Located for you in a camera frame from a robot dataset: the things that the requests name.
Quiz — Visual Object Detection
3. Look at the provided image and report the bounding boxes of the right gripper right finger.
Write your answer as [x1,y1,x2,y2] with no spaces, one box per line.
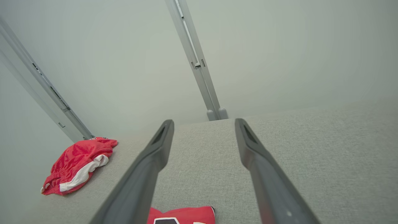
[235,118,311,224]

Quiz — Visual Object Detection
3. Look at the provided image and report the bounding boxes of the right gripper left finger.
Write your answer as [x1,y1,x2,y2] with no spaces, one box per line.
[90,119,174,224]

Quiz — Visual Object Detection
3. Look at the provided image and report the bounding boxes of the red shirt with white sleeves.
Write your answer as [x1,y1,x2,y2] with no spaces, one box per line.
[147,206,215,224]

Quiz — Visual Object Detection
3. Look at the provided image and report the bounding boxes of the red shorts with white trim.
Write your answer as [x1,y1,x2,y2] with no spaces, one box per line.
[40,137,118,196]

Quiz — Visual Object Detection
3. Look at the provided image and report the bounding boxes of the grey corner partition post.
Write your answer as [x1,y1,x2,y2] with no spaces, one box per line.
[0,17,95,143]

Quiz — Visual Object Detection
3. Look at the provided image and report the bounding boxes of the grey double partition post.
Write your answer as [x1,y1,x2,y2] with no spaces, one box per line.
[165,0,228,121]

